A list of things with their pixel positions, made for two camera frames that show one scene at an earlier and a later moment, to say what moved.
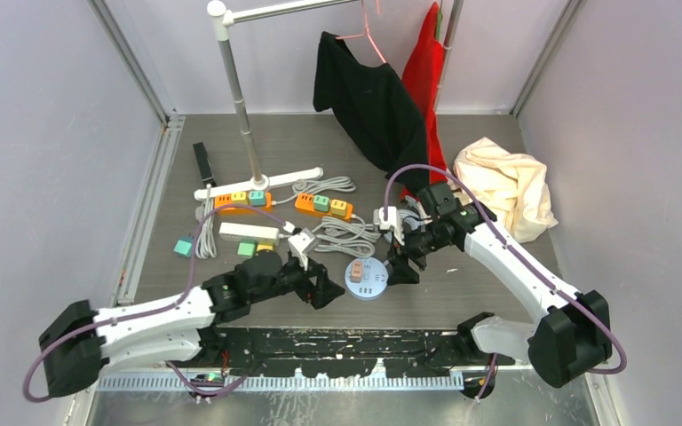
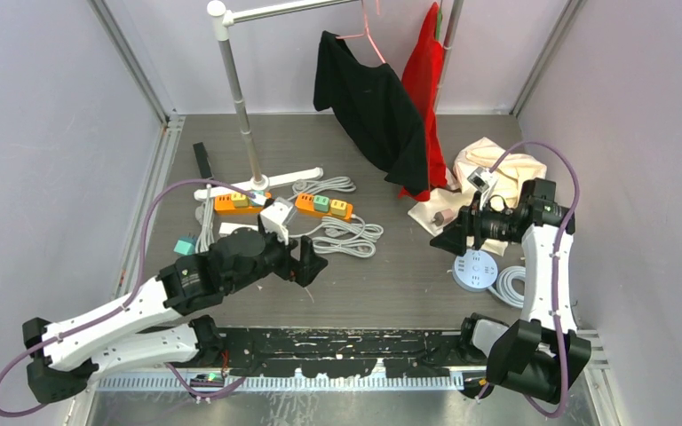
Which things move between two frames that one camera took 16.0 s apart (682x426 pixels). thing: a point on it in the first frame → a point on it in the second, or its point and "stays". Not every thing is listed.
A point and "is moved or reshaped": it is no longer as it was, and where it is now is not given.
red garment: [423, 70] stays
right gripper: [400, 272] → [471, 220]
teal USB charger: [184, 246] stays
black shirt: [374, 109] stays
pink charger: [357, 272] is moved or reshaped
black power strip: [204, 165] stays
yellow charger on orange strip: [338, 207] stays
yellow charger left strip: [240, 198] stays
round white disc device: [375, 280] → [475, 272]
